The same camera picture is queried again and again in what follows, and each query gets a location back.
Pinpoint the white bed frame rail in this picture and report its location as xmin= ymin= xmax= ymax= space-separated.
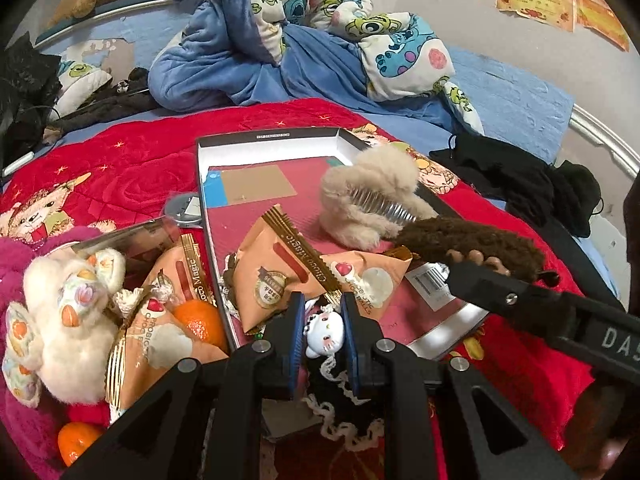
xmin=570 ymin=105 xmax=640 ymax=178

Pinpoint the black gift box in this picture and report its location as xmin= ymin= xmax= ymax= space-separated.
xmin=194 ymin=127 xmax=493 ymax=361

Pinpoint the white bar-shaped device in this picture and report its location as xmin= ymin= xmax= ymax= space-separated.
xmin=2 ymin=152 xmax=36 ymax=176

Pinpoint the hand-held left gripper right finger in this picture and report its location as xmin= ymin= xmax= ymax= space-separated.
xmin=341 ymin=292 xmax=581 ymax=480

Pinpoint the cream plush toy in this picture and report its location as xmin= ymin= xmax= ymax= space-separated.
xmin=2 ymin=247 xmax=128 ymax=406

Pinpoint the black puffer jacket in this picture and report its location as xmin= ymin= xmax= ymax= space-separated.
xmin=0 ymin=35 xmax=63 ymax=171

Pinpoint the orange certificate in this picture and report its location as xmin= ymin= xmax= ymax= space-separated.
xmin=575 ymin=0 xmax=630 ymax=52

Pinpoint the yellow certificate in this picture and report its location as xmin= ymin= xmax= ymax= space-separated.
xmin=497 ymin=0 xmax=576 ymax=31

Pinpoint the black cloth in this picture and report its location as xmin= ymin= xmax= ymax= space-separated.
xmin=429 ymin=132 xmax=603 ymax=238

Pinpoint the red printed blanket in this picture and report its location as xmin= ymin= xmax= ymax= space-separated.
xmin=0 ymin=97 xmax=596 ymax=480

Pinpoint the round silver mirror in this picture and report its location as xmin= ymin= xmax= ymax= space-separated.
xmin=165 ymin=194 xmax=203 ymax=226

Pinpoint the blue cartoon blanket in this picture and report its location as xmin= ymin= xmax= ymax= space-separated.
xmin=148 ymin=0 xmax=485 ymax=136

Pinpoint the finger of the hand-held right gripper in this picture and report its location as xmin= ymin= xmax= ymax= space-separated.
xmin=445 ymin=262 xmax=576 ymax=333

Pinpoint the beige furry hair clip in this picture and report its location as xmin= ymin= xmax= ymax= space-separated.
xmin=319 ymin=147 xmax=436 ymax=251

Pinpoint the magenta plush toy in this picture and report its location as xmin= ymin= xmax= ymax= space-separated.
xmin=0 ymin=227 xmax=111 ymax=480

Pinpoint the brown glossy packet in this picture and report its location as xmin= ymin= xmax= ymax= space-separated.
xmin=75 ymin=219 xmax=181 ymax=265

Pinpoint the tangerine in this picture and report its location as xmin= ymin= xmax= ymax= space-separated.
xmin=57 ymin=421 xmax=108 ymax=467
xmin=172 ymin=300 xmax=226 ymax=352

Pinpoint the brown furry hair clip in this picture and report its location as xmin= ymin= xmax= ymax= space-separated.
xmin=387 ymin=216 xmax=558 ymax=283

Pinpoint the blue bed headboard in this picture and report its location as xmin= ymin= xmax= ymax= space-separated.
xmin=32 ymin=0 xmax=176 ymax=91

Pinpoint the small cartoon pillow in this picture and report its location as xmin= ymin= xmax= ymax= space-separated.
xmin=47 ymin=42 xmax=113 ymax=121

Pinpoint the black lace garment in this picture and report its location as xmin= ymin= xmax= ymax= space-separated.
xmin=42 ymin=67 xmax=161 ymax=136

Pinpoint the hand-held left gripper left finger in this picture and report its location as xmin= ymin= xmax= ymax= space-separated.
xmin=60 ymin=292 xmax=307 ymax=480

